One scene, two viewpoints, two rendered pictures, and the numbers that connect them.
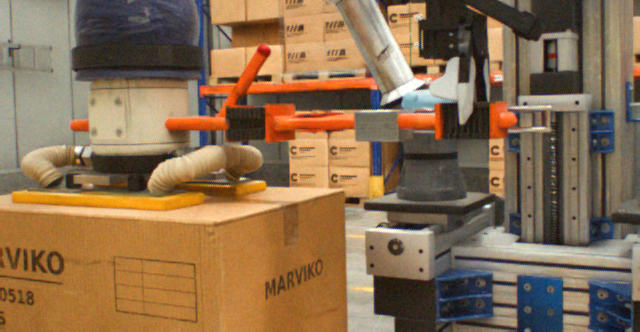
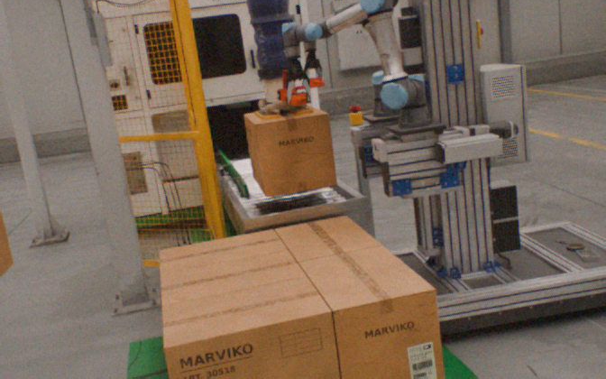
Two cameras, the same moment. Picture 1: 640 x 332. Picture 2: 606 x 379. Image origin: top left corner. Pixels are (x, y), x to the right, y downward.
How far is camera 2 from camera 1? 3.04 m
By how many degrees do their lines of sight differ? 54
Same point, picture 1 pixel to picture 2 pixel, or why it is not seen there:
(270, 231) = (280, 127)
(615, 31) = (426, 46)
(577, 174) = not seen: hidden behind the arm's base
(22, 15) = not seen: outside the picture
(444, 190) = (379, 113)
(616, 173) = (432, 108)
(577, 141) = not seen: hidden behind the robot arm
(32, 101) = not seen: outside the picture
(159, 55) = (269, 72)
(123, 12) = (261, 60)
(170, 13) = (272, 59)
